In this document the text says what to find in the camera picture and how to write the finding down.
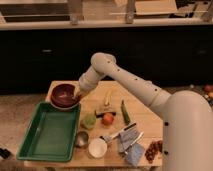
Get metal cup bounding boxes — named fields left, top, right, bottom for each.
left=75, top=131, right=89, bottom=148

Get green plastic tray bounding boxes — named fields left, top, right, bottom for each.
left=17, top=102, right=81, bottom=162

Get green pepper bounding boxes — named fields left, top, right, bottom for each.
left=121, top=100, right=131, bottom=125

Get grey cloth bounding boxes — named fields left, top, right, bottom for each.
left=117, top=129, right=140, bottom=153

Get wooden table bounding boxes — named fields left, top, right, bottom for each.
left=24, top=81, right=163, bottom=169

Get metal spatula black handle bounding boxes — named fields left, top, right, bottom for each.
left=100, top=123, right=137, bottom=143

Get orange fruit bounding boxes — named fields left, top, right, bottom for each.
left=102, top=113, right=114, bottom=125

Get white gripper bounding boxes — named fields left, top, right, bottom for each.
left=73, top=66, right=102, bottom=100

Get green plastic cup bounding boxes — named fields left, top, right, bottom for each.
left=82, top=114, right=96, bottom=130

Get red grapes bunch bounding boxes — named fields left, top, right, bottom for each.
left=145, top=140, right=162, bottom=163

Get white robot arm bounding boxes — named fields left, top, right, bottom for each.
left=79, top=53, right=213, bottom=171

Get wooden brush block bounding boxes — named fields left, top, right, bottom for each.
left=95, top=105, right=116, bottom=118

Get dark red bowl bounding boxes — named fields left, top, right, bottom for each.
left=50, top=84, right=79, bottom=110

